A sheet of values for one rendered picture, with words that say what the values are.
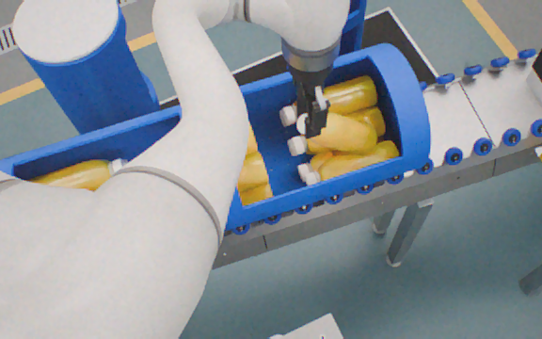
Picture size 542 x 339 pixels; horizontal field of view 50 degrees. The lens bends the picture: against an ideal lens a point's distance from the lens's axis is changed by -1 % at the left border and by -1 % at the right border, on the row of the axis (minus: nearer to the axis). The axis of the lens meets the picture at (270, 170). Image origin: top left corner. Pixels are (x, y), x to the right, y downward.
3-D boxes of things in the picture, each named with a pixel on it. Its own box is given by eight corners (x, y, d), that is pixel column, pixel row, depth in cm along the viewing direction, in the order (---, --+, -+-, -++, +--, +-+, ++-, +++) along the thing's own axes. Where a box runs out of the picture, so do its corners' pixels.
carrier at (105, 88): (166, 205, 225) (193, 142, 236) (90, 76, 145) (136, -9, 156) (99, 185, 230) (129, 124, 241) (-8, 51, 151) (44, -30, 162)
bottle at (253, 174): (271, 188, 121) (184, 217, 120) (264, 173, 127) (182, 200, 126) (263, 159, 118) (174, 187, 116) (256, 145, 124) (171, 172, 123)
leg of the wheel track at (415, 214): (404, 264, 225) (437, 203, 169) (390, 268, 225) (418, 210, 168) (397, 250, 228) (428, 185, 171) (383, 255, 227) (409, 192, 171)
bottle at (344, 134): (377, 153, 123) (324, 141, 110) (349, 155, 128) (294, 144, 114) (378, 121, 124) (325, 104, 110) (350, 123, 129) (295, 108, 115)
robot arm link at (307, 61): (328, -5, 88) (327, 22, 94) (271, 12, 87) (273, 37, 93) (351, 42, 84) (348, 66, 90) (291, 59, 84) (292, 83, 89)
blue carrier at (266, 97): (421, 188, 135) (442, 119, 110) (48, 311, 128) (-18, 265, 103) (373, 95, 149) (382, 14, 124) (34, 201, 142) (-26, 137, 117)
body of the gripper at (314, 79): (342, 65, 90) (339, 97, 98) (324, 23, 93) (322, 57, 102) (296, 79, 89) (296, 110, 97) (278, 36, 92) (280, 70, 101)
